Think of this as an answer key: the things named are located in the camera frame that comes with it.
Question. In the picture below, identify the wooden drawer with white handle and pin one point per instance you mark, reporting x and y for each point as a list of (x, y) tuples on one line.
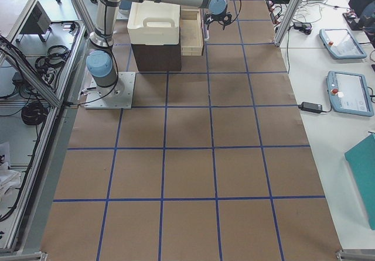
[(191, 32)]

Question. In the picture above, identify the white plastic container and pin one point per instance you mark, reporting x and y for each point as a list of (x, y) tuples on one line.
[(152, 23)]

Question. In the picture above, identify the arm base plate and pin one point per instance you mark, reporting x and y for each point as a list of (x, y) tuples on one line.
[(107, 98)]

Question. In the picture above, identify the lower teach pendant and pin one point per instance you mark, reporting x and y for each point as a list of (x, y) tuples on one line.
[(348, 93)]

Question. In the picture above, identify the teach pendant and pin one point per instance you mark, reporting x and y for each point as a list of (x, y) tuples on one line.
[(348, 93), (341, 44)]

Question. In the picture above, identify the black power adapter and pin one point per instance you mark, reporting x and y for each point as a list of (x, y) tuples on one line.
[(311, 107)]

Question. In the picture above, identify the upper teach pendant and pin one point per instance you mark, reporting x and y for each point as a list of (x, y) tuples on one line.
[(341, 44)]

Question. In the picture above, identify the dark brown wooden cabinet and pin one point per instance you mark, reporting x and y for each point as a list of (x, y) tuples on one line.
[(156, 58)]

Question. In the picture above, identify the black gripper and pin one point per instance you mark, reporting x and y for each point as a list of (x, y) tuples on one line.
[(218, 18)]

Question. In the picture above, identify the teal box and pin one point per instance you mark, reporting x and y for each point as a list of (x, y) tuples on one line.
[(361, 161)]

